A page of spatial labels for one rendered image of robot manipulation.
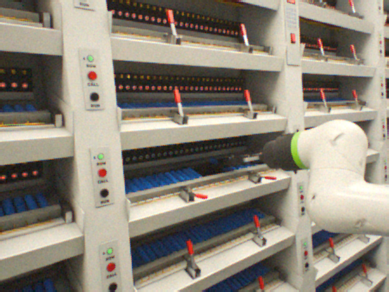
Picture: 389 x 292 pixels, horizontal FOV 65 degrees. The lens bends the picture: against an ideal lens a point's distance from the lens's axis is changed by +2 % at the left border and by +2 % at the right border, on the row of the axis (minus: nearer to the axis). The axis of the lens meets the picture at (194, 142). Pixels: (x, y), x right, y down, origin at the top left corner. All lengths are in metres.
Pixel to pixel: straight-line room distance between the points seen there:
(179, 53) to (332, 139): 0.41
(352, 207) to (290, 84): 0.57
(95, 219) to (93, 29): 0.39
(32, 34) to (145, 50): 0.23
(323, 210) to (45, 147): 0.54
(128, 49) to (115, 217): 0.37
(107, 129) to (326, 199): 0.46
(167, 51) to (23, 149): 0.38
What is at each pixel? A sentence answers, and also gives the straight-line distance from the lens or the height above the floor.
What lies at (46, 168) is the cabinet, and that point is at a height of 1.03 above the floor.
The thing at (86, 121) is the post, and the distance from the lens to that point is 0.65.
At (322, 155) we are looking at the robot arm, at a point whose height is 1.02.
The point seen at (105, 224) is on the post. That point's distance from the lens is 0.68.
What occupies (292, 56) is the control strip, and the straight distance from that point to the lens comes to 1.12.
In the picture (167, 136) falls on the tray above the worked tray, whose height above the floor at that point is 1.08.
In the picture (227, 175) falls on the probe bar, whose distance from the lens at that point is 0.92.
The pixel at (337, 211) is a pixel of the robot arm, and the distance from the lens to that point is 0.63.
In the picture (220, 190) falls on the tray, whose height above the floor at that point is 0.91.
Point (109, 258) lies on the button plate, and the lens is 0.70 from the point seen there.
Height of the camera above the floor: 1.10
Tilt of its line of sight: 3 degrees down
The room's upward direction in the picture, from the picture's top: 5 degrees counter-clockwise
